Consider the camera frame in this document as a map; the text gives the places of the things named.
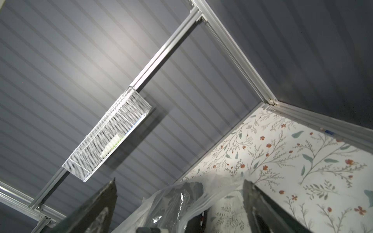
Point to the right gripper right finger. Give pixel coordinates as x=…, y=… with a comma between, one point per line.
x=265, y=215

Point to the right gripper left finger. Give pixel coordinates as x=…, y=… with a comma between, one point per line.
x=94, y=215

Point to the clear plastic vacuum bag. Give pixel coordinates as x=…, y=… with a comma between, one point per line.
x=215, y=188

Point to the black shirt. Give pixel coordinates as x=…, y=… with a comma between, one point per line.
x=169, y=206

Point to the white bottle in basket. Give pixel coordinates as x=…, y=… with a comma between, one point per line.
x=111, y=145

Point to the white wire mesh basket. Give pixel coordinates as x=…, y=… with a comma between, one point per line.
x=123, y=117

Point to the aluminium frame back crossbar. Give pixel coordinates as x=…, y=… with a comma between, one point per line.
x=138, y=83

